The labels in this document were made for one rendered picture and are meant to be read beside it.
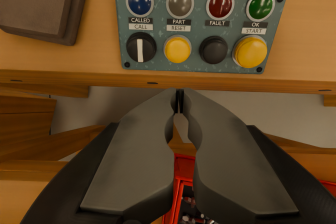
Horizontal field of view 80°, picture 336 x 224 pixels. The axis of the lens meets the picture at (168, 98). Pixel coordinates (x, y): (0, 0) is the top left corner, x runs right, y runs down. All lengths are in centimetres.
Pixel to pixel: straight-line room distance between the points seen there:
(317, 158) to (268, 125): 86
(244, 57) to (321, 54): 11
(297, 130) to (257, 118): 23
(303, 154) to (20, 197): 41
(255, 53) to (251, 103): 102
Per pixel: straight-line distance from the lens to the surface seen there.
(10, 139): 107
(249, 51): 21
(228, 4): 20
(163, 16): 20
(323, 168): 42
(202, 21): 20
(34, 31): 25
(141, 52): 19
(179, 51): 19
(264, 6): 21
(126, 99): 115
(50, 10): 24
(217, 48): 20
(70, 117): 124
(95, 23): 25
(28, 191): 35
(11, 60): 29
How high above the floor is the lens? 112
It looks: 87 degrees down
